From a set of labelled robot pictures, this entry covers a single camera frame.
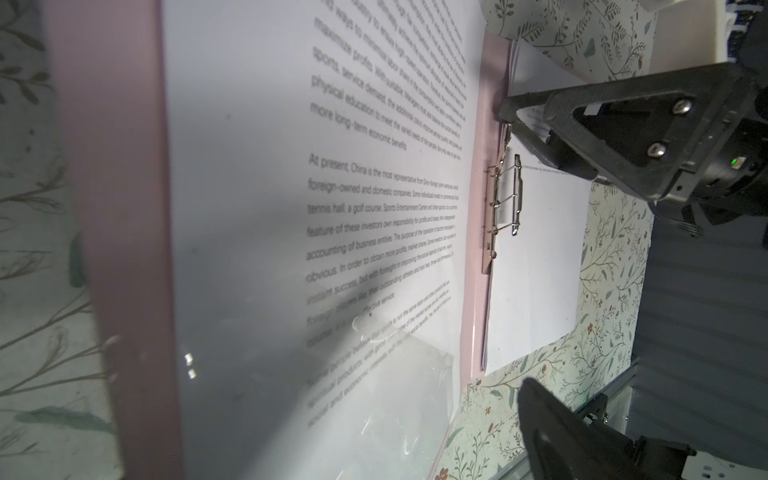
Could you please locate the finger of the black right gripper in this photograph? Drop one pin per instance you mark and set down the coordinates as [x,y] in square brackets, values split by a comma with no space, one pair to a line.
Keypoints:
[541,139]

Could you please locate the metal folder clip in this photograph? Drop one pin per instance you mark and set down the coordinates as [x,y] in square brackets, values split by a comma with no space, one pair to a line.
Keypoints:
[503,202]

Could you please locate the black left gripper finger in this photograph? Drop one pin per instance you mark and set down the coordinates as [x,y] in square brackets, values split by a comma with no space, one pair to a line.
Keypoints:
[561,445]

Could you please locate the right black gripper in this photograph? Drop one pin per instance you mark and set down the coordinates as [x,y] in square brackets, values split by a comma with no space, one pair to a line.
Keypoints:
[692,132]

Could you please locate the pink file folder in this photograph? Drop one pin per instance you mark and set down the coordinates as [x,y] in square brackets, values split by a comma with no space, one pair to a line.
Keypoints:
[109,70]

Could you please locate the white printed paper sheet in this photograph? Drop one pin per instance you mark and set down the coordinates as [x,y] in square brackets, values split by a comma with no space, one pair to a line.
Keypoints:
[533,286]

